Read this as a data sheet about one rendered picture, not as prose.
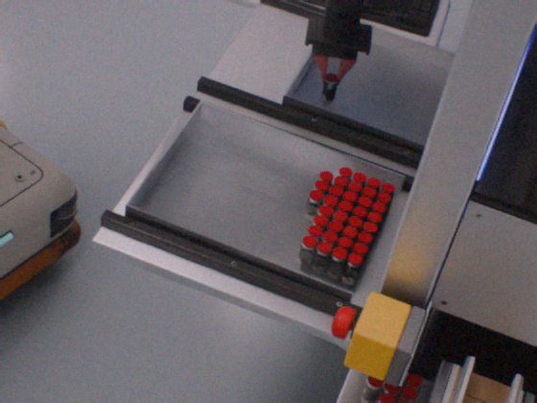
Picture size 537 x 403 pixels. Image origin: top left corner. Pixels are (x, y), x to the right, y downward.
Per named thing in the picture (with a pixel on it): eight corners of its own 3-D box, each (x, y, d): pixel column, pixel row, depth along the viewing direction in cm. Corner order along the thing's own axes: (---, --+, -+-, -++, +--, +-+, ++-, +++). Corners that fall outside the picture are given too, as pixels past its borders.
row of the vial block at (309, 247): (349, 191, 163) (355, 169, 160) (309, 270, 151) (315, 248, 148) (336, 185, 164) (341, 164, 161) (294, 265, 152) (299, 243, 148)
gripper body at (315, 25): (368, 59, 167) (376, 19, 162) (303, 49, 167) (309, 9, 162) (370, 35, 171) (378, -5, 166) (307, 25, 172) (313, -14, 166)
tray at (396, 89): (512, 90, 187) (518, 75, 184) (479, 183, 169) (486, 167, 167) (330, 28, 192) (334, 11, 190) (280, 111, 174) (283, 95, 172)
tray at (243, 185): (400, 192, 165) (406, 176, 163) (347, 310, 147) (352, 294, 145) (198, 116, 171) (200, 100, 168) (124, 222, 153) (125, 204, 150)
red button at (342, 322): (364, 328, 133) (370, 308, 131) (354, 351, 131) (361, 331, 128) (336, 317, 134) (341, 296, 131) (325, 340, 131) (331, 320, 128)
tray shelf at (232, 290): (514, 82, 192) (517, 75, 190) (412, 373, 144) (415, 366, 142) (267, -2, 199) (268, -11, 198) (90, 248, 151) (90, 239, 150)
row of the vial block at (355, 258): (390, 206, 162) (397, 185, 159) (354, 288, 150) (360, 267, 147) (377, 201, 163) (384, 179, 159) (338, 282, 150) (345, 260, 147)
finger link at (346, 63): (349, 98, 172) (358, 51, 166) (305, 91, 173) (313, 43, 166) (352, 72, 177) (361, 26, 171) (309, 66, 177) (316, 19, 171)
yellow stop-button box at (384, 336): (413, 345, 135) (427, 309, 130) (397, 388, 130) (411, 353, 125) (357, 323, 136) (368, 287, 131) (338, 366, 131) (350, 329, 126)
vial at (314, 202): (320, 214, 159) (326, 192, 156) (315, 224, 158) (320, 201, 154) (307, 208, 160) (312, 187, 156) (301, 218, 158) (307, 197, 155)
